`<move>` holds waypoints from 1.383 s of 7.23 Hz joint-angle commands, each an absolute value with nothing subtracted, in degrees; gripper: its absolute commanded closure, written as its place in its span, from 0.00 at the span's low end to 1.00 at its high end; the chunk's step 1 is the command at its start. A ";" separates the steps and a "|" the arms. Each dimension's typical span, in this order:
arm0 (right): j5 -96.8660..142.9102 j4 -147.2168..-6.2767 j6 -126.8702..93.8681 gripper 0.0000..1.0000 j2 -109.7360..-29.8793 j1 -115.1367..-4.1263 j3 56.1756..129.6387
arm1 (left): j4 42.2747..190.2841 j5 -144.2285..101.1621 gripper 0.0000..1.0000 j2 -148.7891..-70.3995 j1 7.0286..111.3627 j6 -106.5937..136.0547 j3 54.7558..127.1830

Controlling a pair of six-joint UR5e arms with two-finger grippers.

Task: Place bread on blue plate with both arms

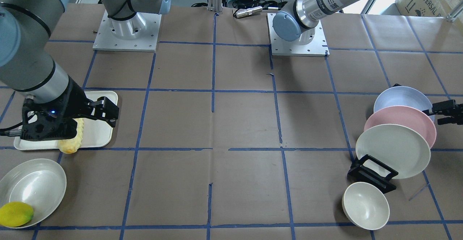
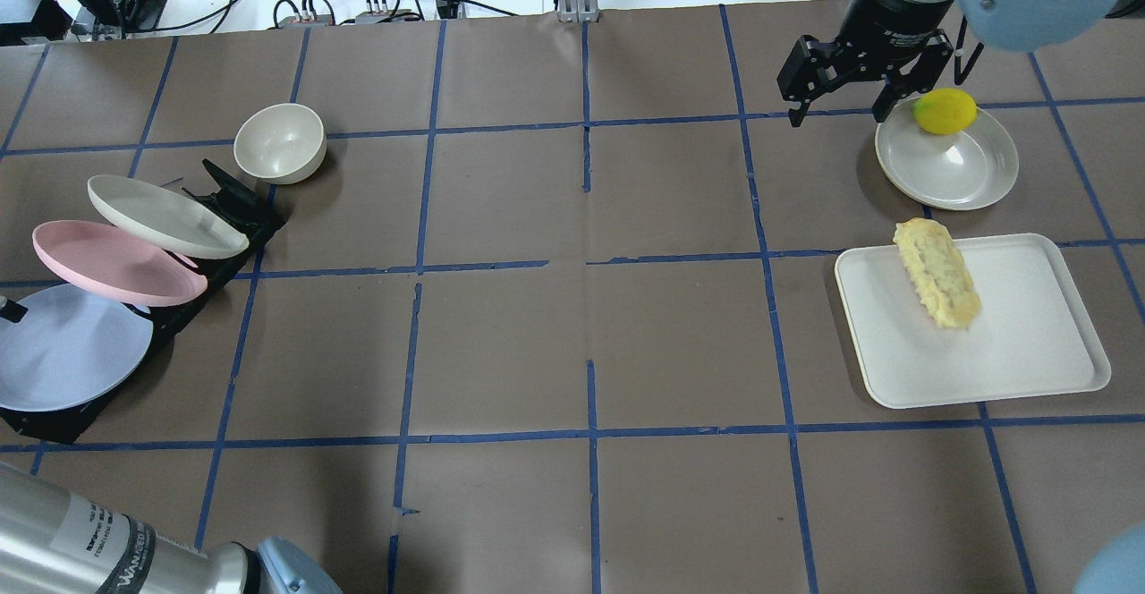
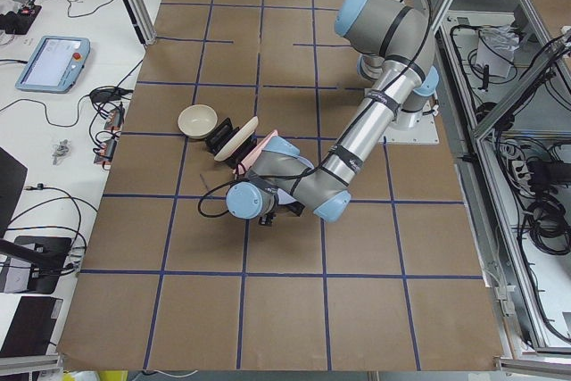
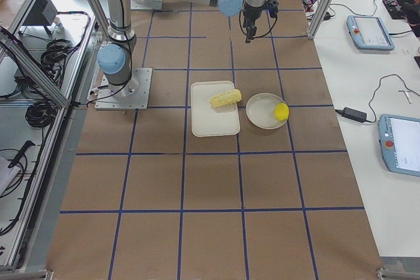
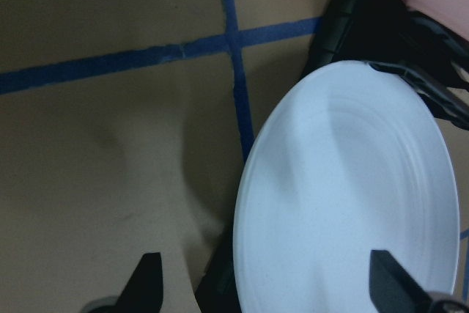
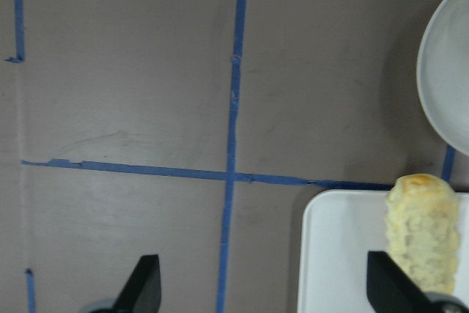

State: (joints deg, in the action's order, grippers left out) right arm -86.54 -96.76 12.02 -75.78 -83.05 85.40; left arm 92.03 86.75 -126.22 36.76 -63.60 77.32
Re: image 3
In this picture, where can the pink plate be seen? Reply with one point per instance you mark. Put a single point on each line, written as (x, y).
(247, 162)

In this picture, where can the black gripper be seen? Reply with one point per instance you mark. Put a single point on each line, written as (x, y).
(294, 208)

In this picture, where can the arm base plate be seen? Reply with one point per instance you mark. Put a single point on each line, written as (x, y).
(412, 128)

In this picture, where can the near teach pendant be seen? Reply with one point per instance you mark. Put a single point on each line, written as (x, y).
(55, 65)

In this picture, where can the beige plate in rack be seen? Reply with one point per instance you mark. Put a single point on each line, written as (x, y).
(237, 140)

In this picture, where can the black dish rack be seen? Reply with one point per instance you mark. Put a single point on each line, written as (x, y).
(223, 135)

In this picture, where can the beige bowl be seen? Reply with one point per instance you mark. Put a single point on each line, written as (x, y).
(197, 121)

